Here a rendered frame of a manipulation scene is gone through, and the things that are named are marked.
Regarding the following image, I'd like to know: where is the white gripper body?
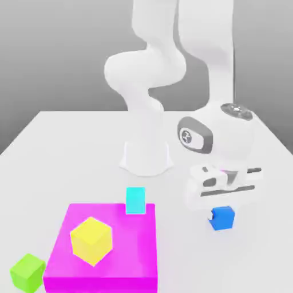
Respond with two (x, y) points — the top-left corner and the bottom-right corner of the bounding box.
(184, 179), (258, 211)

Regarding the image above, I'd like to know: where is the small blue cube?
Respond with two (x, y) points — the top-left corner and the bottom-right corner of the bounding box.
(207, 205), (236, 231)

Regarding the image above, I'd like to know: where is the small cyan cube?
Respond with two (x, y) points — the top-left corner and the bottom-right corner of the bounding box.
(125, 186), (147, 215)

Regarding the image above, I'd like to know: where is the small yellow cube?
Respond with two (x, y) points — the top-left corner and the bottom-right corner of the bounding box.
(69, 216), (113, 267)

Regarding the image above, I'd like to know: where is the small green cube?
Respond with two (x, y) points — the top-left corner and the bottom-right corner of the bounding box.
(9, 253), (46, 293)

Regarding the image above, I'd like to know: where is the large magenta box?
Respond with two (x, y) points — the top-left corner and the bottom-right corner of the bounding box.
(42, 203), (159, 293)

